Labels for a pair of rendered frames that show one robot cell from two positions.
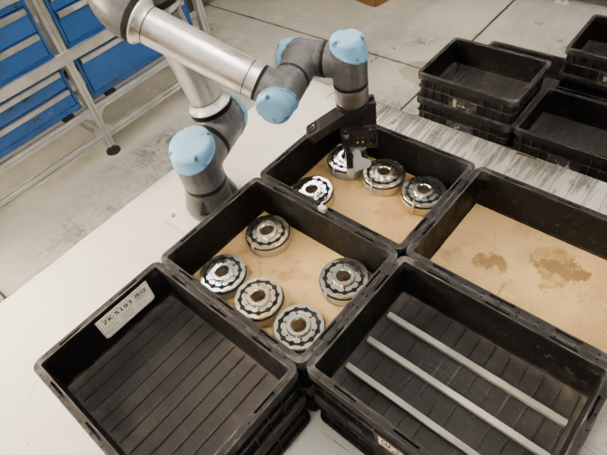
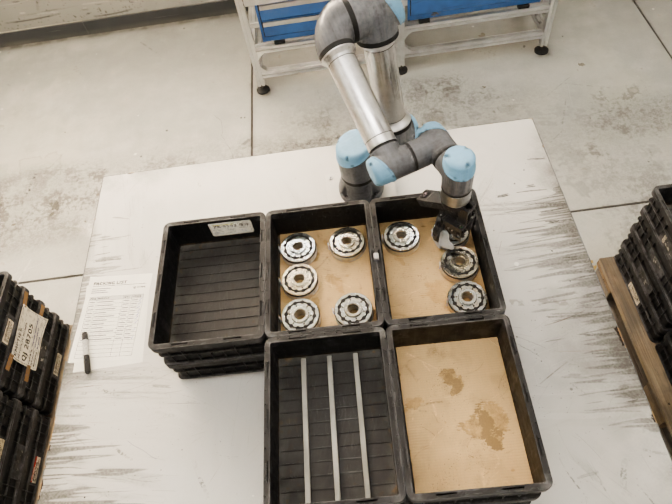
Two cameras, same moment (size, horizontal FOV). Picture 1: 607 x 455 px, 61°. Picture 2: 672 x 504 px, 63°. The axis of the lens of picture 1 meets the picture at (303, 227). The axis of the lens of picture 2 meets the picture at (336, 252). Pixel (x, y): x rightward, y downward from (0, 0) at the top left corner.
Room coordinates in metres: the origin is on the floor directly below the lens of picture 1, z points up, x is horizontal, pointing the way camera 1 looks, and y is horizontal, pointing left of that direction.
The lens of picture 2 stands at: (0.14, -0.54, 2.15)
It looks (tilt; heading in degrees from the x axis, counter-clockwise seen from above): 56 degrees down; 46
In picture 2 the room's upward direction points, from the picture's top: 11 degrees counter-clockwise
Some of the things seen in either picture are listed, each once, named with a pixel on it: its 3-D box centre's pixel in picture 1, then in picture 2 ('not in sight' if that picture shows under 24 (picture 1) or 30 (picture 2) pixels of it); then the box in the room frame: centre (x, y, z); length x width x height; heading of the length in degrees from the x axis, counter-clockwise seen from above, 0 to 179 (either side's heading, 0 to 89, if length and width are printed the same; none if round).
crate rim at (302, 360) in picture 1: (275, 259); (320, 265); (0.65, 0.07, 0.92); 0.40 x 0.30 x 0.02; 41
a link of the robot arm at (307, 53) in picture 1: (301, 61); (431, 147); (0.98, -0.06, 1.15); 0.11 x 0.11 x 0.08; 60
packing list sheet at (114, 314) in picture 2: not in sight; (111, 318); (0.22, 0.60, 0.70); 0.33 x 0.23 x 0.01; 42
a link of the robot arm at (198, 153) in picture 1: (197, 158); (357, 155); (1.04, 0.23, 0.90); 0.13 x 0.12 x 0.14; 150
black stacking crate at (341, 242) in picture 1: (280, 273); (323, 275); (0.65, 0.07, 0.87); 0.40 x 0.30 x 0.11; 41
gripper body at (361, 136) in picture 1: (356, 122); (455, 213); (0.94, -0.17, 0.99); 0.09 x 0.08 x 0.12; 85
